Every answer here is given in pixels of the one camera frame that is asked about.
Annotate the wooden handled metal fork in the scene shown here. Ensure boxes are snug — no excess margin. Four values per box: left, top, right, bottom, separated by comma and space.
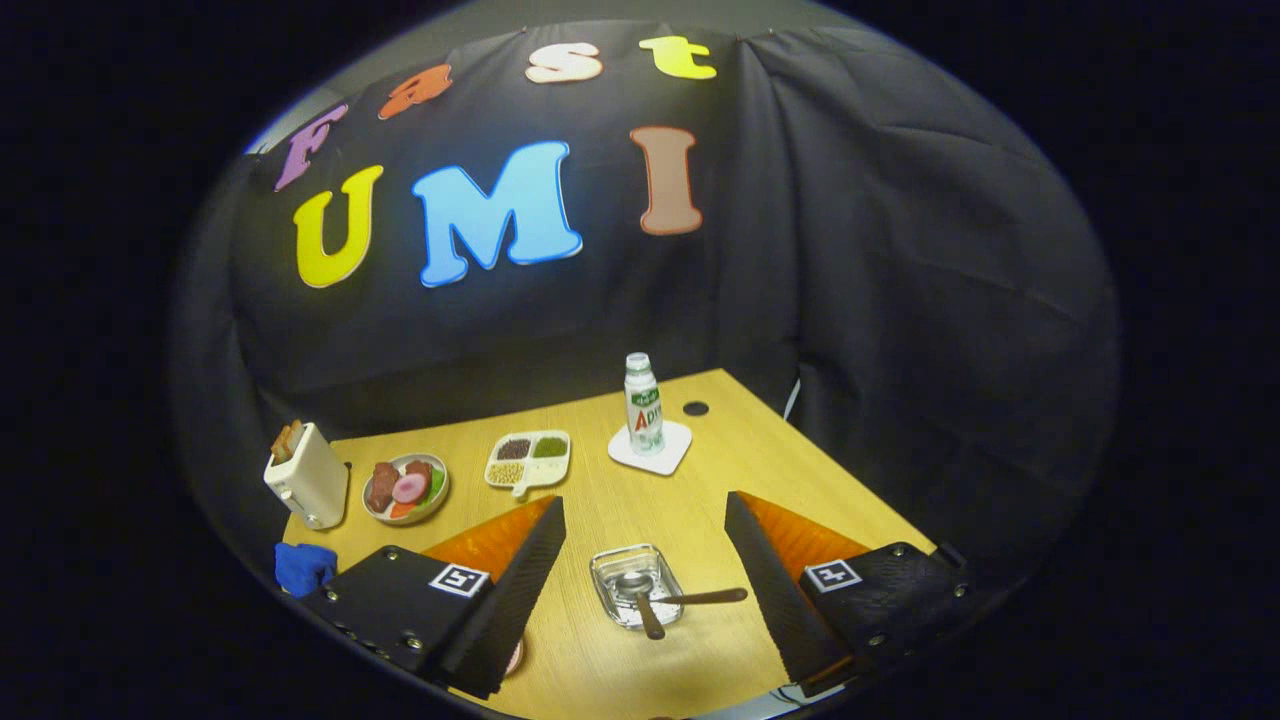
650, 587, 749, 611

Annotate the oval dish with toy food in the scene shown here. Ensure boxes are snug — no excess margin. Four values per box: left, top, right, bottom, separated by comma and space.
362, 453, 450, 526

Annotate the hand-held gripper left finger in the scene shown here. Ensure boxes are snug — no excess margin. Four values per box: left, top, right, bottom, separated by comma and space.
300, 495, 568, 701

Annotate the metal wire basket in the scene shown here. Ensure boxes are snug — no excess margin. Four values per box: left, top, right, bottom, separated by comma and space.
589, 543, 685, 630

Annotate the blue towel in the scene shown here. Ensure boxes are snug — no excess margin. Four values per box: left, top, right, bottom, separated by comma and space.
274, 542, 339, 598

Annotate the white square coaster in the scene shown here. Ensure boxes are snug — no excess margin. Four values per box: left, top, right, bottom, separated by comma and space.
607, 420, 694, 477

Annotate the white divided dish with beans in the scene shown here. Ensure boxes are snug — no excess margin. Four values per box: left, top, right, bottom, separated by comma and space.
484, 430, 572, 499

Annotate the cream toaster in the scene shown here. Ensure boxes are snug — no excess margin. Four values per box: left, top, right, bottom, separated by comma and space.
263, 422, 350, 530

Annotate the wooden handled metal spoon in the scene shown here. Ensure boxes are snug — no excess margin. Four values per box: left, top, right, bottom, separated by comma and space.
614, 570, 668, 642

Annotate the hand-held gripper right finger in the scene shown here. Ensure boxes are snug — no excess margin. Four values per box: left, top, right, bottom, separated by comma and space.
724, 490, 971, 699

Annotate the white green label bottle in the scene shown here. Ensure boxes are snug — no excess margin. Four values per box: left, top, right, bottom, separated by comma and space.
624, 352, 666, 456

